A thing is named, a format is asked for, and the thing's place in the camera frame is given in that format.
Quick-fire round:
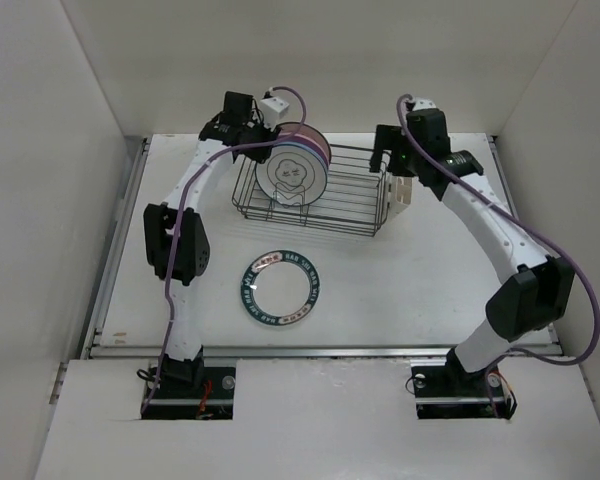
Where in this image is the white plate with flower outline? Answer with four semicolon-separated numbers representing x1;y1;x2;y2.
255;142;328;206

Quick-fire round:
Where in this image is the dark wire dish rack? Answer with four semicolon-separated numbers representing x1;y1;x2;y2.
232;143;390;237

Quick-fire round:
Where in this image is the green rimmed white plate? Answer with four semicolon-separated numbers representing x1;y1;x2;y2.
240;249;321;328

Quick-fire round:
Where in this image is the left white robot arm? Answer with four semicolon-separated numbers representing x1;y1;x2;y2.
143;89;289;397

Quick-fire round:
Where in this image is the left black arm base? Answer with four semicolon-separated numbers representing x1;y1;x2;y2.
136;358;237;421

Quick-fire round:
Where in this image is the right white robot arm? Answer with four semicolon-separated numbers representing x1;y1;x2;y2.
370;94;575;394

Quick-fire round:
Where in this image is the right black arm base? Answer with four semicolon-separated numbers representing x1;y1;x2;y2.
405;360;518;420

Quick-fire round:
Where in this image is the beige plastic cutlery holder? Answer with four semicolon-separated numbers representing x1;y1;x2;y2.
385;172;413;221

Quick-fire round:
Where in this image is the white plate with red print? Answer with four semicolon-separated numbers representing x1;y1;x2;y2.
278;122;313;138

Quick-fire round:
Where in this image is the blue plate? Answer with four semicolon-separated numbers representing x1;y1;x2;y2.
280;135;331;166

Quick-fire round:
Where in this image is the pink plate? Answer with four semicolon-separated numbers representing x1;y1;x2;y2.
308;125;332;158

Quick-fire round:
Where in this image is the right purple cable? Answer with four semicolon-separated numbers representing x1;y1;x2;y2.
395;93;600;419

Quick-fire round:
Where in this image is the purple cable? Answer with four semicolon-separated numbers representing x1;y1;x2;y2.
395;93;600;419
140;85;308;416

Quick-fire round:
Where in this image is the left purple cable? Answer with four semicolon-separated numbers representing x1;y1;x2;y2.
140;85;308;416

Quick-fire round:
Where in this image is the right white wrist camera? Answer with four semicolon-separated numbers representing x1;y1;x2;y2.
410;97;437;111

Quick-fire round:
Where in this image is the aluminium rail frame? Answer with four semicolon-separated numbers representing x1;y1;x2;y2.
47;133;596;406

